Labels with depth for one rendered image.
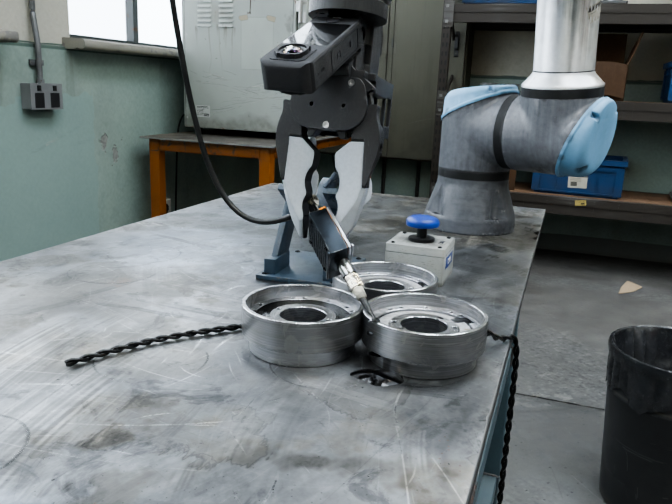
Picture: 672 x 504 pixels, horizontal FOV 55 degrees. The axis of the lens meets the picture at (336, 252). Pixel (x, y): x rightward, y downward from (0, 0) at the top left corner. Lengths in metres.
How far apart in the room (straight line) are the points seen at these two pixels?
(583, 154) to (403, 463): 0.65
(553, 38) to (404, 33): 3.48
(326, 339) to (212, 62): 2.54
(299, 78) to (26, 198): 2.08
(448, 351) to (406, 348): 0.03
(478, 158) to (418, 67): 3.38
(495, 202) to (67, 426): 0.78
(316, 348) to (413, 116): 3.94
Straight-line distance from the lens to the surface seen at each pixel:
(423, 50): 4.41
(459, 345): 0.52
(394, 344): 0.52
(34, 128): 2.55
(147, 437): 0.45
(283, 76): 0.51
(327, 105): 0.58
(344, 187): 0.58
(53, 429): 0.47
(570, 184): 4.08
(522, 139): 1.01
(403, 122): 4.44
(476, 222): 1.05
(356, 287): 0.55
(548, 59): 1.00
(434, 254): 0.76
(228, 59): 2.96
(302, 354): 0.53
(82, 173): 2.74
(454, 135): 1.06
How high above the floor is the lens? 1.02
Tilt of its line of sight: 14 degrees down
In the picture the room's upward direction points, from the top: 2 degrees clockwise
